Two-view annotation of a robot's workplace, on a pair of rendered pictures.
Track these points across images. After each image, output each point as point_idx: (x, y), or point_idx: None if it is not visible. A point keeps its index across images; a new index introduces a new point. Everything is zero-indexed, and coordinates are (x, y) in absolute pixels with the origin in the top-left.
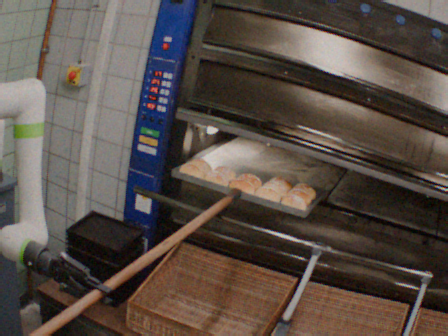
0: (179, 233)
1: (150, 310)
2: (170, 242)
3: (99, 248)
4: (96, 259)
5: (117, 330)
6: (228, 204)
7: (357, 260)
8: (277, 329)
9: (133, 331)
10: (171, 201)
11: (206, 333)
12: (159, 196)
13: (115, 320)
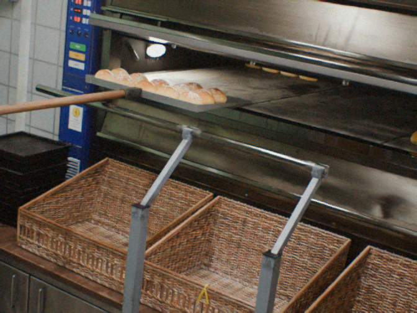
0: (35, 101)
1: (38, 215)
2: (18, 105)
3: (5, 156)
4: (2, 170)
5: (2, 247)
6: (118, 96)
7: (229, 145)
8: (132, 215)
9: (22, 249)
10: (66, 94)
11: (85, 238)
12: (56, 91)
13: (8, 239)
